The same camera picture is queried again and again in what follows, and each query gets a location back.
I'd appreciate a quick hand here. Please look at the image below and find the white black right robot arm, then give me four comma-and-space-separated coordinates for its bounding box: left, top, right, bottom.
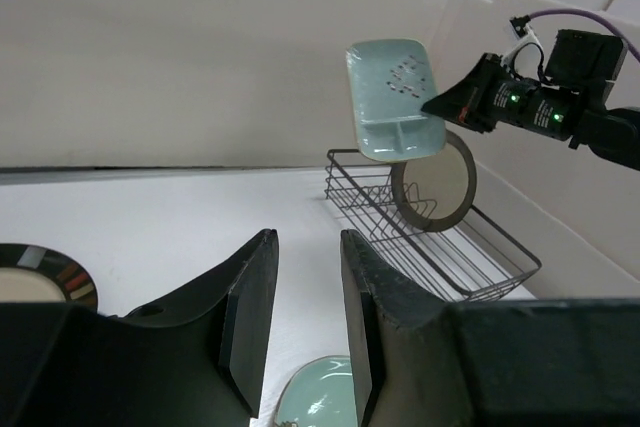
340, 30, 639, 426

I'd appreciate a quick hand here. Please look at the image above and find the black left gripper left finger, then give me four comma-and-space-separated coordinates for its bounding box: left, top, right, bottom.
1, 229, 279, 426

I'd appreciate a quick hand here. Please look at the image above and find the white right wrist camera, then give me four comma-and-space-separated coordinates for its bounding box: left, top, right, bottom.
502, 15, 544, 68

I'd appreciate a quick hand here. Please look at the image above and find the teal round flower plate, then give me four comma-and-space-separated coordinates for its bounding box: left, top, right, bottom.
272, 355, 358, 427

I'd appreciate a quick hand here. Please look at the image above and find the teal rectangular divided plate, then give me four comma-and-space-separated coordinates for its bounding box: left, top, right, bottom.
346, 38, 446, 163

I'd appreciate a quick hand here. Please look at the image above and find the black striped rim plate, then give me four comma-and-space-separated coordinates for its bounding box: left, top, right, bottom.
1, 243, 99, 312

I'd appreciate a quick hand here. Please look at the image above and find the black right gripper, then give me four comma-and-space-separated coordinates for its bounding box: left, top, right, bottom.
421, 55, 608, 141

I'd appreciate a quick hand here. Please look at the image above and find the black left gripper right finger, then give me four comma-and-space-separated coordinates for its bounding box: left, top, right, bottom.
340, 230, 639, 426

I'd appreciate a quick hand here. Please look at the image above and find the black wire dish rack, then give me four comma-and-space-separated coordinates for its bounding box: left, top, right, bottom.
325, 149, 542, 301

